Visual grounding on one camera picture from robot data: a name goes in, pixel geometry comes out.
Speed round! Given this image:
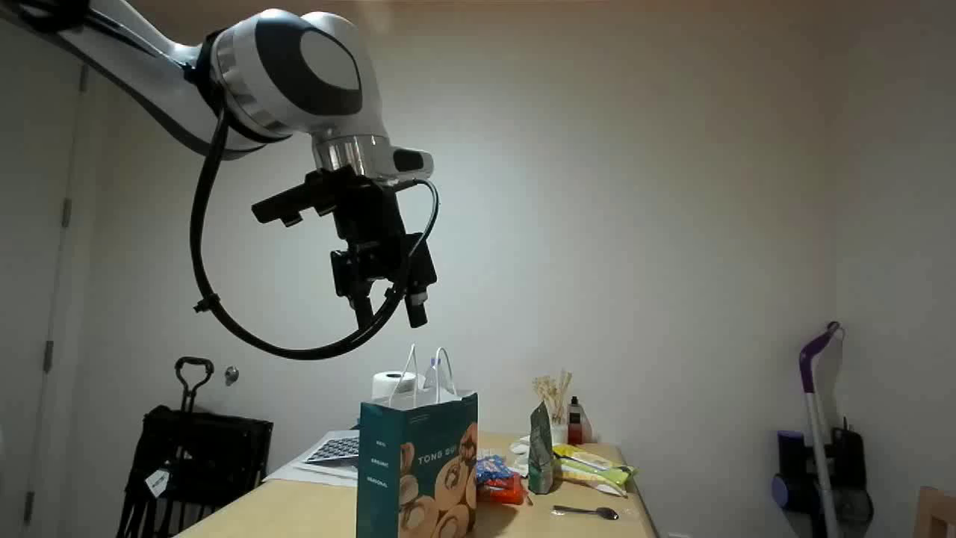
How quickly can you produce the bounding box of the white tray under keyboard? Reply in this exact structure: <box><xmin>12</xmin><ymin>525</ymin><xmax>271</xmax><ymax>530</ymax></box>
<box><xmin>263</xmin><ymin>427</ymin><xmax>360</xmax><ymax>491</ymax></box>

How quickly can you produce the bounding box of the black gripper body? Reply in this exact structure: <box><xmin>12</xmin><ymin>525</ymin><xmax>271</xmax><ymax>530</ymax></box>
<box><xmin>329</xmin><ymin>170</ymin><xmax>439</xmax><ymax>298</ymax></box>

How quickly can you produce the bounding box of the black and white keyboard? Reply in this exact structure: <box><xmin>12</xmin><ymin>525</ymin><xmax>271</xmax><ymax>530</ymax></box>
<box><xmin>302</xmin><ymin>434</ymin><xmax>360</xmax><ymax>468</ymax></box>

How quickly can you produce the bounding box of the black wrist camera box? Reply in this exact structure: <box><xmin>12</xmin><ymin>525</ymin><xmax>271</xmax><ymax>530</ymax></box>
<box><xmin>248</xmin><ymin>170</ymin><xmax>342</xmax><ymax>229</ymax></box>

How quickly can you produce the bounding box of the white paper towel roll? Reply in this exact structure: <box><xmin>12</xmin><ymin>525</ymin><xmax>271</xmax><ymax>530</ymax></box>
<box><xmin>369</xmin><ymin>368</ymin><xmax>420</xmax><ymax>410</ymax></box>

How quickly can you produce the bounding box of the purple stick vacuum cleaner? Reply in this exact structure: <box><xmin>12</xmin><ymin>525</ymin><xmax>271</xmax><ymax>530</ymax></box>
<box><xmin>768</xmin><ymin>319</ymin><xmax>877</xmax><ymax>538</ymax></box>

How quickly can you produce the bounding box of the white cart tag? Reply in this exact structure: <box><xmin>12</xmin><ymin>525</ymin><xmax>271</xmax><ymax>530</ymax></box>
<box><xmin>142</xmin><ymin>467</ymin><xmax>175</xmax><ymax>500</ymax></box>

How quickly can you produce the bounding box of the yellow green flat packet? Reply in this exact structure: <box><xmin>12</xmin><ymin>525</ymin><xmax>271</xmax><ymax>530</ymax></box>
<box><xmin>553</xmin><ymin>442</ymin><xmax>638</xmax><ymax>492</ymax></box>

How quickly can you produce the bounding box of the red sauce bottle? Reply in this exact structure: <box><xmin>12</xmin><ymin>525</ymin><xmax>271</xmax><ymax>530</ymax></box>
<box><xmin>565</xmin><ymin>394</ymin><xmax>587</xmax><ymax>449</ymax></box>

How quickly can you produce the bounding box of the white door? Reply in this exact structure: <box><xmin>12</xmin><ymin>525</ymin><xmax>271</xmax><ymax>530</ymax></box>
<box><xmin>0</xmin><ymin>16</ymin><xmax>85</xmax><ymax>538</ymax></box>

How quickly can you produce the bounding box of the black spoon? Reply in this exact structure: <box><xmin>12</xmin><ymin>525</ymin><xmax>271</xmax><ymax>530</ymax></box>
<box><xmin>550</xmin><ymin>501</ymin><xmax>622</xmax><ymax>524</ymax></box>

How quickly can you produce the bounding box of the red and blue snack packet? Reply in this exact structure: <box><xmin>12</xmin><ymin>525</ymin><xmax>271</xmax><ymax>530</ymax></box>
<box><xmin>471</xmin><ymin>451</ymin><xmax>529</xmax><ymax>507</ymax></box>

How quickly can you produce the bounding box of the teal printed paper bag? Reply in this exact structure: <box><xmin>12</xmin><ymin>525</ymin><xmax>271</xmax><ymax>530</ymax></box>
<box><xmin>354</xmin><ymin>343</ymin><xmax>481</xmax><ymax>538</ymax></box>

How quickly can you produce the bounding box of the black folding cart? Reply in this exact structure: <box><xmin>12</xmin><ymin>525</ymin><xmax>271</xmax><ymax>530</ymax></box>
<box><xmin>114</xmin><ymin>352</ymin><xmax>277</xmax><ymax>538</ymax></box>

